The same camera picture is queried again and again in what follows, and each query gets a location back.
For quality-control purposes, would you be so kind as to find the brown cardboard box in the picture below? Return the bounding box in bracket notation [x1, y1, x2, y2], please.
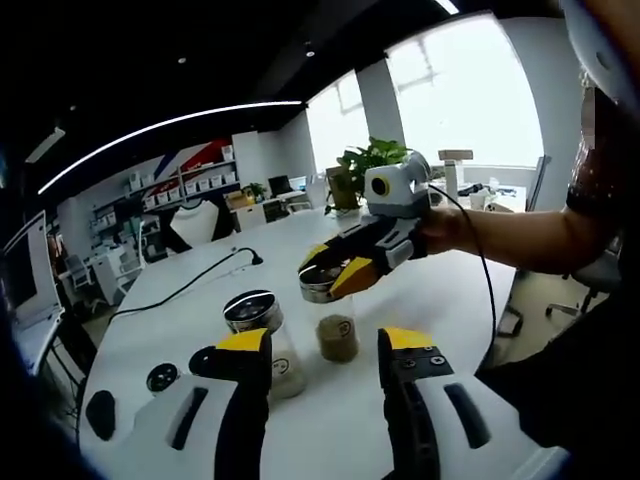
[325, 166, 361, 210]

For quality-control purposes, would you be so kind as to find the black and white chair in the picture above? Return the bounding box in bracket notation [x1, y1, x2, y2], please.
[158, 198, 236, 251]

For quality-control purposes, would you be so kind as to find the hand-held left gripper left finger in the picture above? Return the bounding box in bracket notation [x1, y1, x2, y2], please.
[124, 328, 275, 480]

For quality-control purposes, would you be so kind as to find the white thermos bottle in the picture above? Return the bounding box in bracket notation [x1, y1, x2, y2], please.
[446, 159, 461, 201]

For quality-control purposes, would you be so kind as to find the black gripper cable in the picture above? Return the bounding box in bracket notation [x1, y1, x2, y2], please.
[424, 183, 499, 359]

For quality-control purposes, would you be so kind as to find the ceiling air conditioner unit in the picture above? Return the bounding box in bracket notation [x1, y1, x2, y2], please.
[24, 127, 66, 164]

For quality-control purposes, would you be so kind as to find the tall seasoning bottle brown powder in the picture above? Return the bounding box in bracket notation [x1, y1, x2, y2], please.
[298, 264, 362, 364]

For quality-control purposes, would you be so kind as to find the long ceiling light strip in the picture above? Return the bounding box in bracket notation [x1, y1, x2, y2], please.
[37, 99, 304, 195]

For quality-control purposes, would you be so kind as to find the white laptop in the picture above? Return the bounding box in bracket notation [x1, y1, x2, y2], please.
[0, 209, 64, 346]

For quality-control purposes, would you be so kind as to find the potted green plant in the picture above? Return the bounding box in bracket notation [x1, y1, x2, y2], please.
[336, 137, 414, 211]

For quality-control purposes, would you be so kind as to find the white headgear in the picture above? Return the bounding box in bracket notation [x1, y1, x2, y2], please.
[559, 0, 639, 106]

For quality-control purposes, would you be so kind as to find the black power cable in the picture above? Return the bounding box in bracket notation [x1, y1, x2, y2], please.
[113, 248, 266, 317]

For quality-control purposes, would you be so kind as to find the wall shelf with white bins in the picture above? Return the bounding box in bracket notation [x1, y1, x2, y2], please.
[92, 142, 239, 216]

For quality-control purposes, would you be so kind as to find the person's right hand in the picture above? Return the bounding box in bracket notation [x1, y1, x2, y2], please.
[417, 204, 477, 256]

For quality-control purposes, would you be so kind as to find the tall seasoning bottle pale powder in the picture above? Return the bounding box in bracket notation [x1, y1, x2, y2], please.
[223, 288, 307, 400]

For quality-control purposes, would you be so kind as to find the black round object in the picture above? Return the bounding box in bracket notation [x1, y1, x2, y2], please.
[84, 389, 117, 442]

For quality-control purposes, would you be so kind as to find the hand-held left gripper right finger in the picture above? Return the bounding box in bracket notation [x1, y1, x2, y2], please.
[377, 325, 571, 480]

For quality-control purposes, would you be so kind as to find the small glass seasoning bottle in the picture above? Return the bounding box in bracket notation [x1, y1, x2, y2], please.
[146, 363, 179, 398]

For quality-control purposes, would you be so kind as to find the white office chair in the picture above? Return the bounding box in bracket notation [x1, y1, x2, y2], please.
[63, 253, 94, 301]

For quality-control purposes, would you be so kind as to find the person's black clothing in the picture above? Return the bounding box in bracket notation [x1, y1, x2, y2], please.
[474, 299, 640, 461]

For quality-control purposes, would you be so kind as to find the black laptop stand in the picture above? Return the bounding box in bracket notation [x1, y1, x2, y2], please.
[54, 314, 99, 416]

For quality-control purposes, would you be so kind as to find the white swivel chair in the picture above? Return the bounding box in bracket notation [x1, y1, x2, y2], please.
[544, 249, 621, 321]

